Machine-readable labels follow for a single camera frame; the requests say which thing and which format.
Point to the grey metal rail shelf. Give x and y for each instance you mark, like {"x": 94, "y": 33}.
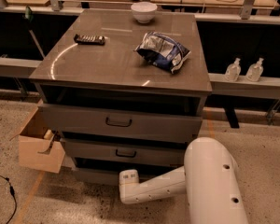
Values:
{"x": 266, "y": 87}

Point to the grey bottom drawer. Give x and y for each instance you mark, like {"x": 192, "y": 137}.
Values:
{"x": 107, "y": 172}

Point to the black remote control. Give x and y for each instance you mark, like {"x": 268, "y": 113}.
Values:
{"x": 89, "y": 39}

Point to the grey drawer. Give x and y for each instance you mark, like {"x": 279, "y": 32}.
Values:
{"x": 159, "y": 155}
{"x": 107, "y": 172}
{"x": 121, "y": 123}

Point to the grey top drawer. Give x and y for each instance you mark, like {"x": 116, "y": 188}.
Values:
{"x": 121, "y": 123}

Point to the right clear pump bottle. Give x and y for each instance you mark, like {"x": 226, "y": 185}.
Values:
{"x": 255, "y": 70}

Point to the clear pump bottle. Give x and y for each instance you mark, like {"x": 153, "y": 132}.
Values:
{"x": 233, "y": 70}
{"x": 255, "y": 70}

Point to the black white snack bag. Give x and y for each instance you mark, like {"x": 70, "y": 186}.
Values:
{"x": 162, "y": 51}

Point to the white ceramic bowl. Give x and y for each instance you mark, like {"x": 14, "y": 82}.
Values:
{"x": 144, "y": 12}

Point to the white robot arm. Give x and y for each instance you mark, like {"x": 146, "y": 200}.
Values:
{"x": 208, "y": 178}

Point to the cardboard box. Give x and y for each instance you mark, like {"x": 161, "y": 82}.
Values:
{"x": 38, "y": 145}

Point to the grey drawer cabinet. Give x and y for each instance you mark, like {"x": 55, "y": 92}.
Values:
{"x": 114, "y": 76}

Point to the left clear pump bottle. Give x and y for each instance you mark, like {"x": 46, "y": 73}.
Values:
{"x": 233, "y": 70}

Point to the grey middle drawer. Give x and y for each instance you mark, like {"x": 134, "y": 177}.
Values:
{"x": 159, "y": 155}

